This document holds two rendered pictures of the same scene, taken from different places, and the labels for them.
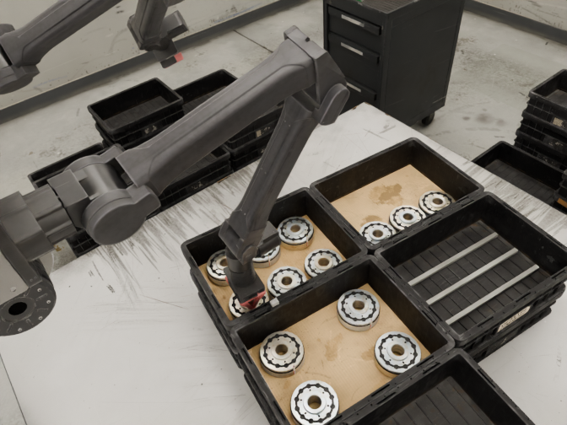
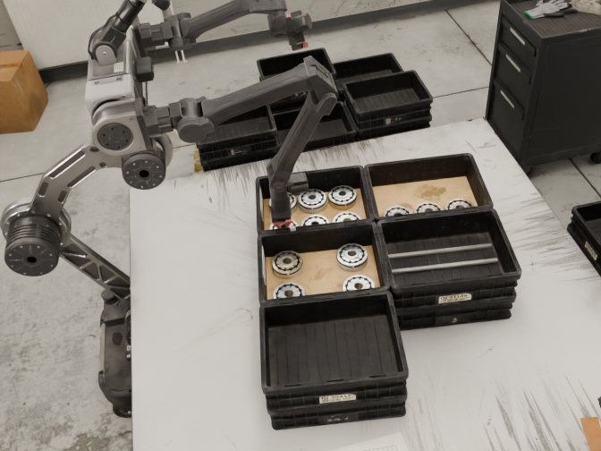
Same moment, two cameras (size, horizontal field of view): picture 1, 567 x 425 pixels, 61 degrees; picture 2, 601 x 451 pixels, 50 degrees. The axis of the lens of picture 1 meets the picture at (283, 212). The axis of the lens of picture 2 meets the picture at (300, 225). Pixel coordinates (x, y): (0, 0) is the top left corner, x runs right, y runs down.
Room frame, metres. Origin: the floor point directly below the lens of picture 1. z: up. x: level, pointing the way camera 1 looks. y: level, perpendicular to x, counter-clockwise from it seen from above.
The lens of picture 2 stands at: (-0.73, -0.67, 2.43)
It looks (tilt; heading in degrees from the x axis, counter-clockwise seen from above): 44 degrees down; 27
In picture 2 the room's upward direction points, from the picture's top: 7 degrees counter-clockwise
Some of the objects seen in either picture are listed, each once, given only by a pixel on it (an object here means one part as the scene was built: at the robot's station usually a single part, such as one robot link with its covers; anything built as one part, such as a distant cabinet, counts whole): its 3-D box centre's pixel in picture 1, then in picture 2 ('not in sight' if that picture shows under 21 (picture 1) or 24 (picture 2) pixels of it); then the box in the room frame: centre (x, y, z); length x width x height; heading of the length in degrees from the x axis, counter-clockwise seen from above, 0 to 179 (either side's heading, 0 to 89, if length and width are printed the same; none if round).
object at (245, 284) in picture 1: (242, 272); (280, 202); (0.68, 0.11, 0.98); 0.10 x 0.07 x 0.07; 25
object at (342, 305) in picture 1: (358, 306); (351, 254); (0.63, -0.16, 0.86); 0.10 x 0.10 x 0.01
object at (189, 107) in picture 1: (213, 116); (367, 96); (2.33, 0.35, 0.31); 0.40 x 0.30 x 0.34; 124
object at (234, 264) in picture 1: (241, 255); (280, 189); (0.68, 0.10, 1.04); 0.07 x 0.06 x 0.07; 124
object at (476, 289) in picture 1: (470, 271); (444, 259); (0.69, -0.45, 0.87); 0.40 x 0.30 x 0.11; 116
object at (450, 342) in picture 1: (339, 339); (320, 262); (0.52, -0.09, 0.92); 0.40 x 0.30 x 0.02; 116
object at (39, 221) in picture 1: (31, 223); (156, 121); (0.43, 0.32, 1.45); 0.09 x 0.08 x 0.12; 34
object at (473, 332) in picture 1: (474, 259); (445, 248); (0.69, -0.45, 0.92); 0.40 x 0.30 x 0.02; 116
